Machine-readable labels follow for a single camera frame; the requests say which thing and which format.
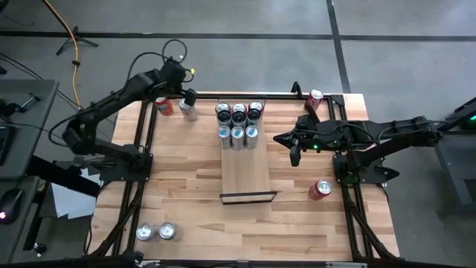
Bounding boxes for black keyboard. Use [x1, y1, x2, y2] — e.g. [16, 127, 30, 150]
[0, 125, 16, 167]

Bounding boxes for black computer mouse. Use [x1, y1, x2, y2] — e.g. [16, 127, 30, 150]
[0, 188, 24, 226]

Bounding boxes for black clamp tool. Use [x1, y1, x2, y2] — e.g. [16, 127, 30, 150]
[0, 92, 42, 116]

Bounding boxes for white paper sheets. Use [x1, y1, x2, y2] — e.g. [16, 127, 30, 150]
[50, 167, 103, 220]

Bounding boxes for wooden shelf with black frame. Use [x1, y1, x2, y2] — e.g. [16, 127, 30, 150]
[215, 97, 279, 205]

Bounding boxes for dark grey equipment stand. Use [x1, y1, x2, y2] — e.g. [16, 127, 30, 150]
[408, 96, 476, 217]

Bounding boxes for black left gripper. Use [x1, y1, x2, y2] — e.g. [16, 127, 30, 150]
[159, 59, 198, 108]

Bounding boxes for black support beam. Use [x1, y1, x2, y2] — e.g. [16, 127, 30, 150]
[25, 156, 101, 198]

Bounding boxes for dark can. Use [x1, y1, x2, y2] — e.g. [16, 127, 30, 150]
[245, 109, 263, 127]

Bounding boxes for black caster knob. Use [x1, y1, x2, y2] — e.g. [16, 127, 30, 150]
[32, 241, 48, 258]

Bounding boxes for grey desk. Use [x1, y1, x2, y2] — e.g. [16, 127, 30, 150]
[0, 78, 60, 261]

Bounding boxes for red beverage can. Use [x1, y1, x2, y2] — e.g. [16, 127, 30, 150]
[307, 179, 333, 202]

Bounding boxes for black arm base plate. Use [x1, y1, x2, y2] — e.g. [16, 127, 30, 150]
[332, 154, 388, 185]
[99, 153, 154, 183]

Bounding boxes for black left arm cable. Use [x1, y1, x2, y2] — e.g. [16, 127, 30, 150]
[126, 39, 189, 81]

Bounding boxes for red Fanta can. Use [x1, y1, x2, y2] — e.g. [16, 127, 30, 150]
[154, 96, 175, 116]

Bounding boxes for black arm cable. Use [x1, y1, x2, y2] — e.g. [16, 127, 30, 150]
[297, 121, 451, 148]
[126, 39, 189, 81]

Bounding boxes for yellow cable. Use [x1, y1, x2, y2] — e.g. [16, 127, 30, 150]
[41, 0, 85, 109]

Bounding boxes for black tripod stand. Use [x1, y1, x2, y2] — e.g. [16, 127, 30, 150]
[55, 25, 100, 57]

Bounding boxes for silver beverage can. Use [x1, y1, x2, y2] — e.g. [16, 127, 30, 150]
[158, 221, 179, 241]
[135, 222, 156, 242]

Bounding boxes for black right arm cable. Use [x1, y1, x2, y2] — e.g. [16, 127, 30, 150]
[297, 121, 451, 148]

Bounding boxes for silver Diet Coke can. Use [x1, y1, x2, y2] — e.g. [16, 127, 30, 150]
[178, 98, 199, 122]

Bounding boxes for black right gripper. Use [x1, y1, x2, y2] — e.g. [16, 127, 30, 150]
[273, 114, 354, 168]

